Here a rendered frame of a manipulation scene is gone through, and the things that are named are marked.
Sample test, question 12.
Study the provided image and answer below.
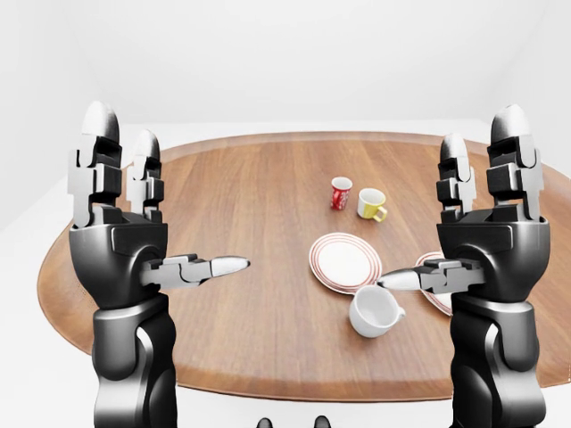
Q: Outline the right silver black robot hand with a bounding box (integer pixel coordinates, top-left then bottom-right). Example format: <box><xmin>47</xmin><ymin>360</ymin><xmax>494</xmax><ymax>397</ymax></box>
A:
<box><xmin>377</xmin><ymin>103</ymin><xmax>551</xmax><ymax>316</ymax></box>

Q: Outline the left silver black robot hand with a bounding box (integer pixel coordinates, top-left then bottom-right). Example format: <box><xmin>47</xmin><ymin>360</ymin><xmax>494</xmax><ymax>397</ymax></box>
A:
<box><xmin>67</xmin><ymin>100</ymin><xmax>252</xmax><ymax>310</ymax></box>

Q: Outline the red-ringed white plate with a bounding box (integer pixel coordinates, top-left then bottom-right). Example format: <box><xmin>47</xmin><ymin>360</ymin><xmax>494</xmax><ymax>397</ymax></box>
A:
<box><xmin>308</xmin><ymin>232</ymin><xmax>384</xmax><ymax>296</ymax></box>
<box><xmin>414</xmin><ymin>251</ymin><xmax>454</xmax><ymax>317</ymax></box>

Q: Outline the yellow and white mug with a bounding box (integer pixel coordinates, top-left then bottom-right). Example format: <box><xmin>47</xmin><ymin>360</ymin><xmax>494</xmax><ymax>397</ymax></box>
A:
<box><xmin>356</xmin><ymin>187</ymin><xmax>389</xmax><ymax>224</ymax></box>

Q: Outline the red printed mug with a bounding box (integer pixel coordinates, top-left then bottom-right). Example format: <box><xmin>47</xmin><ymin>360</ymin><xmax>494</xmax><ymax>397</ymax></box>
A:
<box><xmin>329</xmin><ymin>176</ymin><xmax>354</xmax><ymax>212</ymax></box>

